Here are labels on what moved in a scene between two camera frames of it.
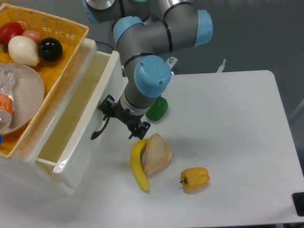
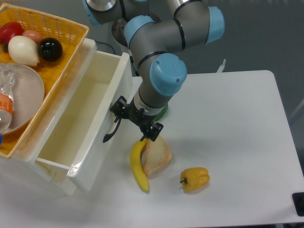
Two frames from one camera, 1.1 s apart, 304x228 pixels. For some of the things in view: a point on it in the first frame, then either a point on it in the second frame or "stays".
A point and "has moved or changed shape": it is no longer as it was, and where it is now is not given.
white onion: x=24 y=51 stays
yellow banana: x=136 y=161 stays
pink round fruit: x=33 y=34 stays
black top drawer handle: x=96 y=133 to x=108 y=136
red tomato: x=7 y=31 stays
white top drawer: x=82 y=116 has moved or changed shape
